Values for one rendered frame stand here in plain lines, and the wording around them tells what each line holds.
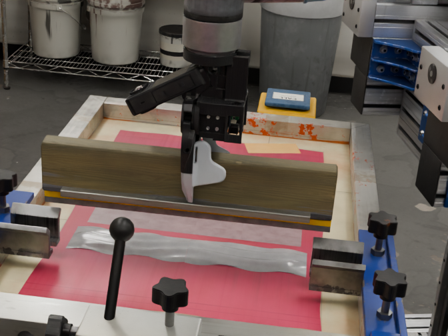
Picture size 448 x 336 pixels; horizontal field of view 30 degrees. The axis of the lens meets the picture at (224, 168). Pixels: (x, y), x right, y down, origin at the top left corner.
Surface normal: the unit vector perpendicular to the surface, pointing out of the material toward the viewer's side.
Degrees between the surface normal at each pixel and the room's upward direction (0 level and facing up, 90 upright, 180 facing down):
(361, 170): 0
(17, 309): 0
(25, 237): 90
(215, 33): 89
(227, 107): 90
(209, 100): 1
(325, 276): 90
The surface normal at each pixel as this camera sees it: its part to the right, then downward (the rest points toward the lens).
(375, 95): 0.14, 0.42
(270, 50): -0.79, 0.26
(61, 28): 0.38, 0.46
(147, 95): -0.14, 0.38
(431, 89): -0.99, 0.00
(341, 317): 0.07, -0.91
